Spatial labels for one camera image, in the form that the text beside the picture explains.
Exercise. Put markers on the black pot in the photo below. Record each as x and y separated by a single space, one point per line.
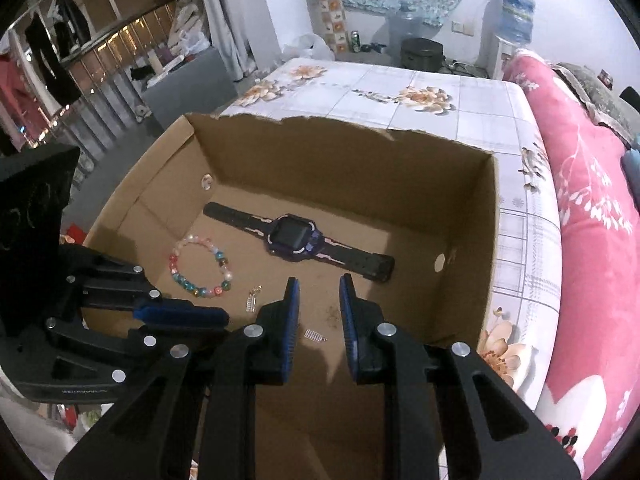
422 52

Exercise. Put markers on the floral white bed sheet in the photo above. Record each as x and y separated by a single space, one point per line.
380 85

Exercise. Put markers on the pink floral blanket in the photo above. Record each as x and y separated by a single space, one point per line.
590 260

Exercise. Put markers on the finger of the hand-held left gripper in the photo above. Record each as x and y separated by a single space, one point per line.
185 315
100 347

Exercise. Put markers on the white curtain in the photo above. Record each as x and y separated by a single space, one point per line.
220 10

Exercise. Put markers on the shiny metal rack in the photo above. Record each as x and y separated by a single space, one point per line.
115 35

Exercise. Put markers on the orange patterned cloth strip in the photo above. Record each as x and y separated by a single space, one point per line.
330 10

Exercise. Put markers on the blue cloth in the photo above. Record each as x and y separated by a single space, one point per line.
631 167

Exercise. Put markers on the pile of white packages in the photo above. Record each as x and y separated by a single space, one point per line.
185 25

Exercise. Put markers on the black purple smartwatch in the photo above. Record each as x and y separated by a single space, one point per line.
292 235

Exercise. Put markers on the silver pendant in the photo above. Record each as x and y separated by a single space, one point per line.
251 302

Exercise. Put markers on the grey blanket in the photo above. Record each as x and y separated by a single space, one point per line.
585 85

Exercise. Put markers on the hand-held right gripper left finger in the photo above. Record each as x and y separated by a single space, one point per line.
291 330

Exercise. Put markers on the grey box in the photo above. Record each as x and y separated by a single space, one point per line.
195 90

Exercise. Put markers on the green can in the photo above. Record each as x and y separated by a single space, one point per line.
355 41

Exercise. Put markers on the white wall socket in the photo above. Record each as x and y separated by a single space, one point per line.
463 28

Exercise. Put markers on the red cloth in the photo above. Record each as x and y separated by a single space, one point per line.
75 235

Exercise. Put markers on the red hanging garment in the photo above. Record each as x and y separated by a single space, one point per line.
15 95

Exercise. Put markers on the brown cardboard box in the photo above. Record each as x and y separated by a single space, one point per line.
350 175

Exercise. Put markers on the white plastic bag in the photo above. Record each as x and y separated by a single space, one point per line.
310 47

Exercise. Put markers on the black hanging garment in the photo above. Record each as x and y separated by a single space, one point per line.
55 50

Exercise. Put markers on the white water dispenser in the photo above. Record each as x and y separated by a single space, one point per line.
495 57

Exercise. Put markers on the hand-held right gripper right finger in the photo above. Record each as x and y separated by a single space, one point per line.
348 330

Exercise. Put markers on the clear empty water jug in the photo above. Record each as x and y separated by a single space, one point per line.
402 25

